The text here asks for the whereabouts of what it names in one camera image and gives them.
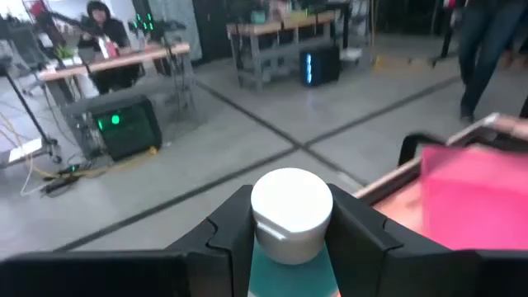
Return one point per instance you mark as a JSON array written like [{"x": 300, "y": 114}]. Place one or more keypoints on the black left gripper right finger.
[{"x": 354, "y": 255}]

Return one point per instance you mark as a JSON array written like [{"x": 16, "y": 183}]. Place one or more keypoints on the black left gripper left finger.
[{"x": 231, "y": 247}]

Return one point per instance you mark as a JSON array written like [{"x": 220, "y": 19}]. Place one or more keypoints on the teal paint bottle white cap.
[{"x": 290, "y": 206}]

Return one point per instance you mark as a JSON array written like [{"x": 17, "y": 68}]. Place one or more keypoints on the translucent pink plastic tray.
[{"x": 474, "y": 198}]

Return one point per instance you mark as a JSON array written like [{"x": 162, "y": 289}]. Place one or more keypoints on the black computer tower green lights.
[{"x": 128, "y": 132}]

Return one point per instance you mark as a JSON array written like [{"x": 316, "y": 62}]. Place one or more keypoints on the black power strip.
[{"x": 62, "y": 183}]

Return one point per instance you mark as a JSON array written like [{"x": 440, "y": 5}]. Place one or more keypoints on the black computer tower blue strip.
[{"x": 326, "y": 66}]

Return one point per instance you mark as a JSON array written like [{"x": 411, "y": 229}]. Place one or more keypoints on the black wheeled stand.
[{"x": 51, "y": 146}]

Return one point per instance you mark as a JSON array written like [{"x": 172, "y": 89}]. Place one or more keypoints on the wooden-top desk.
[{"x": 123, "y": 61}]

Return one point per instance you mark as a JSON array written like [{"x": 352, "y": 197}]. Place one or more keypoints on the grey wooden-top workbench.
[{"x": 264, "y": 29}]

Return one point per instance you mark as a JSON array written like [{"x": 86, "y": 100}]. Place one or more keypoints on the person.
[
  {"x": 482, "y": 41},
  {"x": 107, "y": 29}
]

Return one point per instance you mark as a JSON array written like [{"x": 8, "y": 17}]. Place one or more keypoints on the small green desk plant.
[{"x": 64, "y": 53}]

